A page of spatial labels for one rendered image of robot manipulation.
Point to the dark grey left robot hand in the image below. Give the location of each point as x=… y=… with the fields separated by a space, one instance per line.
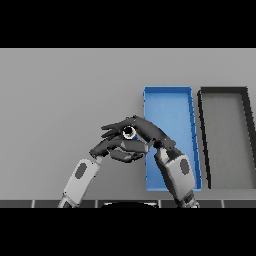
x=115 y=151

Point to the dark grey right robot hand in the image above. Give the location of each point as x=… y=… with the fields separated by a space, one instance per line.
x=150 y=130

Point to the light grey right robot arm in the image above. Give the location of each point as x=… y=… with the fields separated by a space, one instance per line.
x=176 y=175

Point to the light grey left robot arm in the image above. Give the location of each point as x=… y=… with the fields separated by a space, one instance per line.
x=78 y=180

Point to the blue bin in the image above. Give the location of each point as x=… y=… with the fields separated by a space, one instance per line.
x=170 y=133

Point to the dark grey bin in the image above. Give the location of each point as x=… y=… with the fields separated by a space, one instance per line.
x=228 y=136

